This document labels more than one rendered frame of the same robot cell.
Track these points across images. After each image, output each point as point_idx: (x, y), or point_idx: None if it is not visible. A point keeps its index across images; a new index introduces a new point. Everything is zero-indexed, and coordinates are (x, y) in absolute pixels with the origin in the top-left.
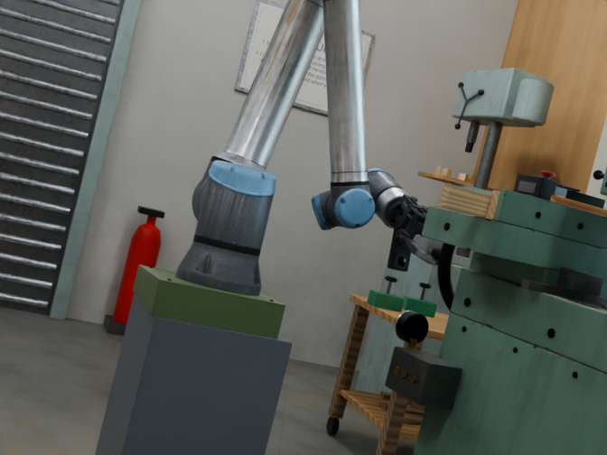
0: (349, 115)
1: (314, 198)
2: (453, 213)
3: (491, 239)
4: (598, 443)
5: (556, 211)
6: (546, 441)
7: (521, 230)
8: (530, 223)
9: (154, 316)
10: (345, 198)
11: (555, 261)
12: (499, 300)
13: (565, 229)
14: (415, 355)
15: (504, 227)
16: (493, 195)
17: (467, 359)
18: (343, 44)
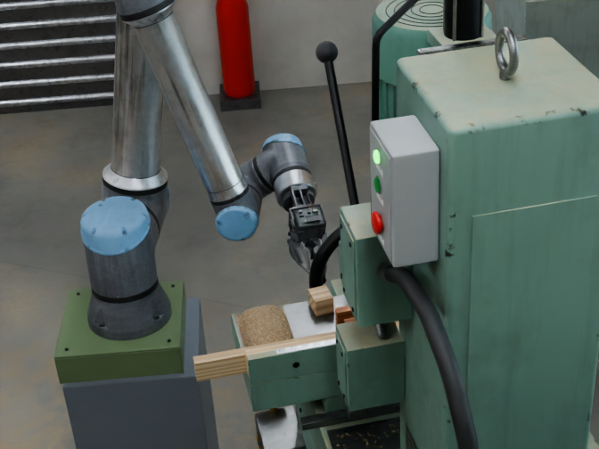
0: (197, 140)
1: None
2: (238, 343)
3: (251, 399)
4: None
5: (318, 354)
6: None
7: (282, 382)
8: (290, 373)
9: (63, 383)
10: (220, 220)
11: (334, 389)
12: (307, 406)
13: (336, 363)
14: (264, 433)
15: (260, 387)
16: (245, 356)
17: (306, 440)
18: (165, 73)
